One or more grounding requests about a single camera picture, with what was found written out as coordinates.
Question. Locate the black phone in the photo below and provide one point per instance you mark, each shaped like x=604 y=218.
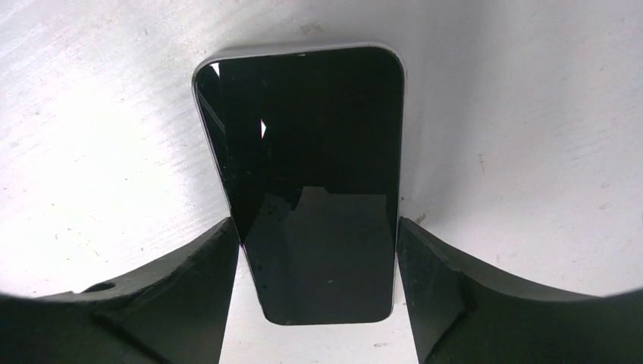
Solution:
x=308 y=146

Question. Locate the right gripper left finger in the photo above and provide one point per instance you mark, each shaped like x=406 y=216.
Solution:
x=171 y=310

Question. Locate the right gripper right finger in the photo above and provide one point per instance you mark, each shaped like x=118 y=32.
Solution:
x=464 y=310

